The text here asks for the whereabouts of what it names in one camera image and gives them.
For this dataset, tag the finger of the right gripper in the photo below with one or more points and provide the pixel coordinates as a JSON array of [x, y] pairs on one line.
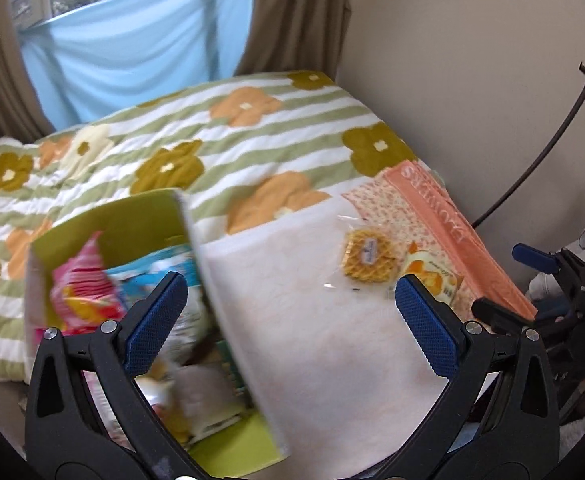
[[500, 319], [543, 262]]

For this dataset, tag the floral striped quilt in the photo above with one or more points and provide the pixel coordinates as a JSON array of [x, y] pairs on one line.
[[241, 150]]

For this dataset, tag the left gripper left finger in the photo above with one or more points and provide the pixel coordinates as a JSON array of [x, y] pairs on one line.
[[86, 416]]

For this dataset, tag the white cloth table mat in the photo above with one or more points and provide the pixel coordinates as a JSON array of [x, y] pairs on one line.
[[337, 372]]

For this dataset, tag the orange floral cloth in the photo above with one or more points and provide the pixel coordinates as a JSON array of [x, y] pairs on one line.
[[419, 215]]

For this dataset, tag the silver grey snack bag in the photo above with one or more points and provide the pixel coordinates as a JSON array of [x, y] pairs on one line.
[[189, 385]]

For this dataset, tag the light blue snack bag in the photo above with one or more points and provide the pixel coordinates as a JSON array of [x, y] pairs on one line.
[[135, 280]]

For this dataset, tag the light blue hanging cloth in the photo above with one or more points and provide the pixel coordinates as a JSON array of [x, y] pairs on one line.
[[113, 54]]

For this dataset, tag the pink marshmallow snack bag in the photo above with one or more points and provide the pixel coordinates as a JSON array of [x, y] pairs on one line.
[[82, 295]]

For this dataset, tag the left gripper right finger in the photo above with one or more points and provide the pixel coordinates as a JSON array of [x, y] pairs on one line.
[[496, 418]]

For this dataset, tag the round waffle cookie packet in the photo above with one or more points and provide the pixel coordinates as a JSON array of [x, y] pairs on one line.
[[368, 256]]

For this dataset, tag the right brown curtain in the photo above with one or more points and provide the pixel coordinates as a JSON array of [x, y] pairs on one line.
[[295, 35]]

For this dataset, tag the green cardboard box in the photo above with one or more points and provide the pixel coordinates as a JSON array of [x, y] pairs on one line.
[[132, 228]]

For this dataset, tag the small yellow cake packet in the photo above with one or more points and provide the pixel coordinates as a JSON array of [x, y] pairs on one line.
[[437, 277]]

